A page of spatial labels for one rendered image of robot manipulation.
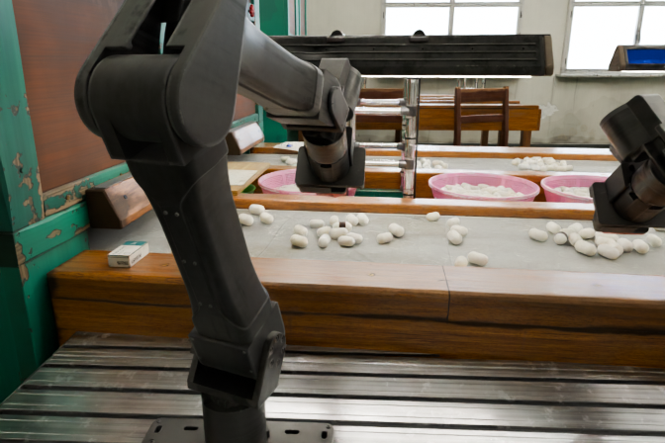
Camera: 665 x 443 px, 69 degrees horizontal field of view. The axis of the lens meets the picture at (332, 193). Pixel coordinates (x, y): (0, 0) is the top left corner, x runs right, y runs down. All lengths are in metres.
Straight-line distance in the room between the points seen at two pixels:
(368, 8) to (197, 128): 5.66
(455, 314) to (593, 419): 0.19
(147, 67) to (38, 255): 0.52
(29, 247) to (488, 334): 0.65
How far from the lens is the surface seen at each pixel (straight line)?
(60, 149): 0.88
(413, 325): 0.70
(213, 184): 0.38
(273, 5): 3.64
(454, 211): 1.08
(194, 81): 0.33
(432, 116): 3.68
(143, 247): 0.83
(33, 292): 0.83
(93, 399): 0.70
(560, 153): 1.83
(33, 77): 0.84
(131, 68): 0.36
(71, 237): 0.89
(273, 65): 0.46
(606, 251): 0.95
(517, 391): 0.69
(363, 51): 0.91
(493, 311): 0.70
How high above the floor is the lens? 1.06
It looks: 15 degrees down
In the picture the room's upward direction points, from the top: straight up
